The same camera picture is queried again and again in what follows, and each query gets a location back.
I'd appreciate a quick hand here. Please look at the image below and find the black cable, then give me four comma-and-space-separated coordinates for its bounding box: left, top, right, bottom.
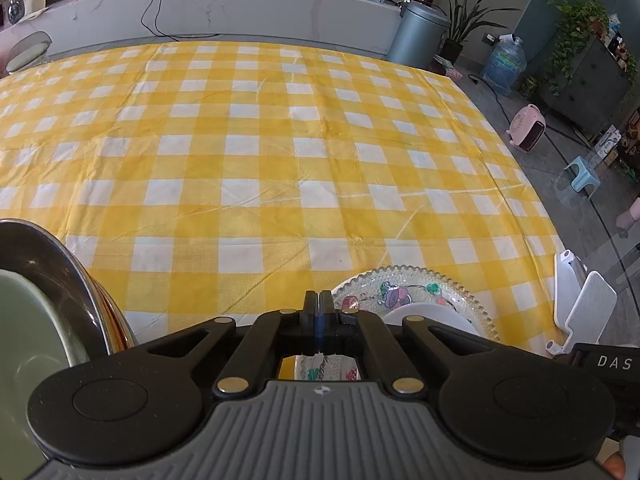
140, 0, 221, 41

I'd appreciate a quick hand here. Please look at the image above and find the potted long-leaf plant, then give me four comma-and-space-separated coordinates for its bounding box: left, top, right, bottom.
432, 0, 521, 63

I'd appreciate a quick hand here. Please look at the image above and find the grey cabinet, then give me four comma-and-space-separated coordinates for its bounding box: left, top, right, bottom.
537, 35, 632, 137

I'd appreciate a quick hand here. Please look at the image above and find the stainless steel bowl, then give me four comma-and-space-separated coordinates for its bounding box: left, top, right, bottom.
0, 218, 115, 368

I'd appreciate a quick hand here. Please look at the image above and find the green vine plant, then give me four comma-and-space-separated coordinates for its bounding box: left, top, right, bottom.
542, 0, 611, 97

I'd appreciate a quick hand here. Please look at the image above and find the pink slipper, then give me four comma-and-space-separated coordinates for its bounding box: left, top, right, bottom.
616, 195, 640, 233

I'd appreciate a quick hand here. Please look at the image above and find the small blue plastic stool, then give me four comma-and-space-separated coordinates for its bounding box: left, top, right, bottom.
564, 156, 602, 193

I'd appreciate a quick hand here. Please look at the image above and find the yellow checkered tablecloth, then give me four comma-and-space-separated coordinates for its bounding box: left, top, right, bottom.
0, 41, 564, 382

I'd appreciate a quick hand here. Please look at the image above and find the blue water jug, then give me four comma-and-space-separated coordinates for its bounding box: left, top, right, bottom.
482, 36, 528, 97

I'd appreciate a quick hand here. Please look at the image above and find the orange bowl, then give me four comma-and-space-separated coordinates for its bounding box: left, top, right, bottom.
90, 280, 137, 359

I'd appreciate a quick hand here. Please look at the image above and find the person's right hand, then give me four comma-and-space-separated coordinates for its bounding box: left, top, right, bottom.
604, 452, 629, 480

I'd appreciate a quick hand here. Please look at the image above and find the white plate with drawings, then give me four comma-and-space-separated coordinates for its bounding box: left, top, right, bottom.
299, 302, 482, 382

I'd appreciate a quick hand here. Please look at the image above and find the green ceramic bowl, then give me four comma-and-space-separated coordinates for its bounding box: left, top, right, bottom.
0, 269, 77, 472

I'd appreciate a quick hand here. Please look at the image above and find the grey-blue trash can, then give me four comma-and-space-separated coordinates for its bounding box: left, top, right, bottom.
387, 1, 451, 71

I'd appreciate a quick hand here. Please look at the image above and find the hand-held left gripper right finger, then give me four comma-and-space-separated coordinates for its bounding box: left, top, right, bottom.
318, 290, 497, 397

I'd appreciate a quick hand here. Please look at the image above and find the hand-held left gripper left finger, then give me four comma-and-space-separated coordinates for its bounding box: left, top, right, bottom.
144, 290, 320, 397

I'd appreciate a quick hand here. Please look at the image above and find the pink space heater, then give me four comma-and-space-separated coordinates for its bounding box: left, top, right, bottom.
506, 104, 547, 154

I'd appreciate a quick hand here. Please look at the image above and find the clear glass printed plate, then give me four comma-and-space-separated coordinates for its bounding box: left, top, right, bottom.
331, 266, 501, 346

